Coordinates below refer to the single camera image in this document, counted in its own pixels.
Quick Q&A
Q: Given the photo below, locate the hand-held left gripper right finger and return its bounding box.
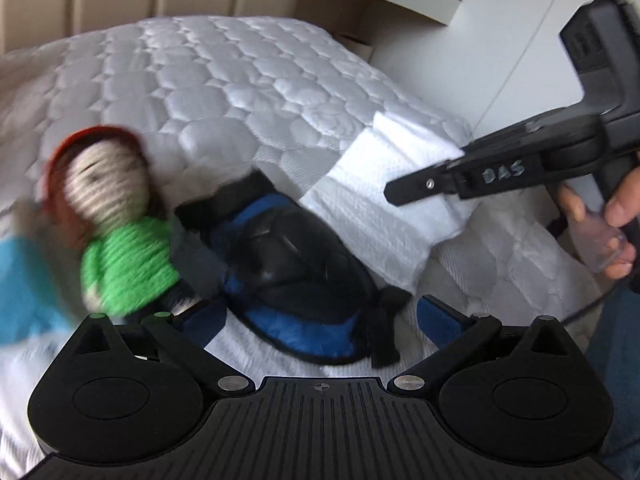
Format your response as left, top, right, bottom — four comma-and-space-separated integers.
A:
387, 295, 567, 394

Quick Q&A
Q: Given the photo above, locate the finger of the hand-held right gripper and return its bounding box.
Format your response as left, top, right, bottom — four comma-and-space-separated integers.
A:
384, 152, 466, 208

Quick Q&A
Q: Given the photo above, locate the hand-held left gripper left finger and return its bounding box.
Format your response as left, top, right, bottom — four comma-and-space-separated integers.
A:
75, 305, 257, 395

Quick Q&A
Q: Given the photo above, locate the white towel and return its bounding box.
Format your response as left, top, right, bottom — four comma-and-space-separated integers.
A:
299, 111, 476, 295

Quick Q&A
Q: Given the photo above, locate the crochet doll green sweater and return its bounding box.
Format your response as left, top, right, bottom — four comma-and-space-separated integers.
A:
45, 126, 221, 322

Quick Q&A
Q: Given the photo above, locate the blue and white plush toy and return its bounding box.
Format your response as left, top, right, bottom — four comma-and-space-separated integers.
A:
0, 200, 81, 348

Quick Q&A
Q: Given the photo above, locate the person's right hand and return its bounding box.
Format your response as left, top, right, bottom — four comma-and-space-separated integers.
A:
556, 152, 640, 281

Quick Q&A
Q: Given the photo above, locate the person's blue jeans leg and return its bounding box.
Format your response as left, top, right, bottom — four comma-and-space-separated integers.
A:
587, 285, 640, 473

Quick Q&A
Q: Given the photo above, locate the brown wooden side panel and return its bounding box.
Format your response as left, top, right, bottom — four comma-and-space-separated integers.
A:
294, 0, 382, 63

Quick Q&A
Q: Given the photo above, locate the white quilted mattress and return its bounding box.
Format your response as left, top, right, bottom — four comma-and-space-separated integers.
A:
0, 15, 618, 463

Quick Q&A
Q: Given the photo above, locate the black cable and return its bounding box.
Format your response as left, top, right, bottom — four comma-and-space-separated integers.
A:
559, 267, 640, 326

